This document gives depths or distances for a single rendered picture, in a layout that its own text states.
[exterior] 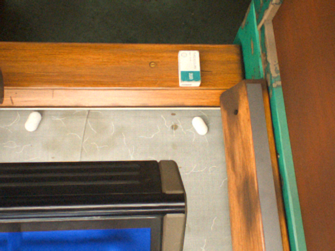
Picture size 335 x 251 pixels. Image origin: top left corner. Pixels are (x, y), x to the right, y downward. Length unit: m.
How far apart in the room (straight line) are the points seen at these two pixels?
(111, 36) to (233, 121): 1.10
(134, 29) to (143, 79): 0.99
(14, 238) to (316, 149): 0.33
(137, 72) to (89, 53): 0.09
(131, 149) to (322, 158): 0.31
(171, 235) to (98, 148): 0.40
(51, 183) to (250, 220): 0.32
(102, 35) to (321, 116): 1.26
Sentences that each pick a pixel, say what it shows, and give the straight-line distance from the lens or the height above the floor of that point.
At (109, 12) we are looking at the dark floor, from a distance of 1.66.
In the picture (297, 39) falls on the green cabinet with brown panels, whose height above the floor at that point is 0.94.
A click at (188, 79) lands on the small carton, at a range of 0.61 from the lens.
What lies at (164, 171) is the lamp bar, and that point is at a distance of 0.25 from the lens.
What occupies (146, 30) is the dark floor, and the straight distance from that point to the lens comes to 1.60.
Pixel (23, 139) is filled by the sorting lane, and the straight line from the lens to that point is 0.64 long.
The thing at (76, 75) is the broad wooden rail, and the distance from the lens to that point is 0.64.
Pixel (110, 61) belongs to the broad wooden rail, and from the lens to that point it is 0.65.
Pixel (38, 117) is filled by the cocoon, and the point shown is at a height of 0.76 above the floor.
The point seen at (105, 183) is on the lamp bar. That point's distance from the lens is 0.24.
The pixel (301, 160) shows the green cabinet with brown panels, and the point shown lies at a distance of 0.49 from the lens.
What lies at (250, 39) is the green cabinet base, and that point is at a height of 0.81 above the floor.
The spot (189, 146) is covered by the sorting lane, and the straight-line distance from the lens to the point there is 0.62.
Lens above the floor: 1.33
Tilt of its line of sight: 70 degrees down
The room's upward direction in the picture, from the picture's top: 12 degrees clockwise
